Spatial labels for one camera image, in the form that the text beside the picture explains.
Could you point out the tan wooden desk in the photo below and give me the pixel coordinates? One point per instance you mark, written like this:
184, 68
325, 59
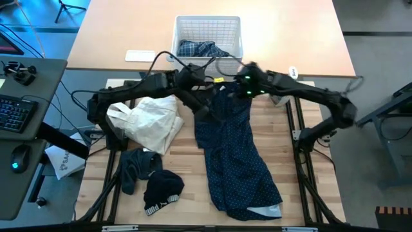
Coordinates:
289, 38

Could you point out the white spray bottle green trigger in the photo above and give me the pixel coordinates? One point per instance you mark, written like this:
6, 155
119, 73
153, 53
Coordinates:
293, 72

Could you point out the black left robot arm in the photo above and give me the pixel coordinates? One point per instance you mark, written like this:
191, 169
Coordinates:
128, 90

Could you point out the blue plaid shirt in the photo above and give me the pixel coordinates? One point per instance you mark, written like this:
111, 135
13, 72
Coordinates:
199, 49

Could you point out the silver metal bracket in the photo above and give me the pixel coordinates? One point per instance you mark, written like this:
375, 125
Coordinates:
299, 229
119, 228

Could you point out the navy dotted garment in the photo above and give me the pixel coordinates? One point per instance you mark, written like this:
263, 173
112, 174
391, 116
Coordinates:
235, 161

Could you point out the grey side desk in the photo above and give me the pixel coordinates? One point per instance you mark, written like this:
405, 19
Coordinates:
48, 74

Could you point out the dark blue-grey metal stand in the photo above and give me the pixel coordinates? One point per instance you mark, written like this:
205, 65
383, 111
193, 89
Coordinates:
391, 135

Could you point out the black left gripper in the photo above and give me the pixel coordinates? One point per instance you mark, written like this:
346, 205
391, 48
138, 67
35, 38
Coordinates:
193, 79

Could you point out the black briefs white printed waistband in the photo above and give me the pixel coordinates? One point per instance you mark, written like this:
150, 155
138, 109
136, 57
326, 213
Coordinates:
162, 190

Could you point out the plain dark navy garment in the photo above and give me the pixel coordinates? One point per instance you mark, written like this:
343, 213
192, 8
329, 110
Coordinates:
135, 164

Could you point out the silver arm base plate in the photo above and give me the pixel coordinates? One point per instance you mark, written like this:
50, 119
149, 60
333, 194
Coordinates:
296, 134

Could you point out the cream white garment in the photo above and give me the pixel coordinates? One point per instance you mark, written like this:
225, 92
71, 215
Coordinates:
151, 124

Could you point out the white paper bag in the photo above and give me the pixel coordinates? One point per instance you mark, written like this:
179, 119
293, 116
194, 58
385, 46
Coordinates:
66, 161

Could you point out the black desk clamp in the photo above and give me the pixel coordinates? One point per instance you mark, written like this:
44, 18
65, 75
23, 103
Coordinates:
21, 72

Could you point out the black aluminium table frame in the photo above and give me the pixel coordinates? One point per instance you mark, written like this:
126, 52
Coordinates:
111, 193

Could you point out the black backlit keyboard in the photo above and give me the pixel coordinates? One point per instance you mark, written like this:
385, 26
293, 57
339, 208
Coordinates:
14, 112

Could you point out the black computer mouse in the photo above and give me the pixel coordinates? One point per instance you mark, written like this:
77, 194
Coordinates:
20, 159

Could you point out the white plastic laundry basket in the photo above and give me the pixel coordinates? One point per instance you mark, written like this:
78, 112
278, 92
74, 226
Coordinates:
206, 24

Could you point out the dark tablet screen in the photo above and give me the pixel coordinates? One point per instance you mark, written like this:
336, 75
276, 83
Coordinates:
8, 45

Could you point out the black box with wooden stripes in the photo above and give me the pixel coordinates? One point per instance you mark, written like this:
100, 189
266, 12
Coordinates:
394, 219

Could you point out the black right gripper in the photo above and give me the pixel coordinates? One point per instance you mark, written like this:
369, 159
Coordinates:
252, 80

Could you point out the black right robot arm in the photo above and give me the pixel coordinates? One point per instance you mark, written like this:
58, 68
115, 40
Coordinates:
322, 96

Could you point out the black tripod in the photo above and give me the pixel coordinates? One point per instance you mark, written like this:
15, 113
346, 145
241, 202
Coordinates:
66, 8

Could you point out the small white rectangular tray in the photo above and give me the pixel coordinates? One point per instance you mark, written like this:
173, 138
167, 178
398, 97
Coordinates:
140, 56

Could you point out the black round knob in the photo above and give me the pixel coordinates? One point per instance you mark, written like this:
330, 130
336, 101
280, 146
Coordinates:
41, 202

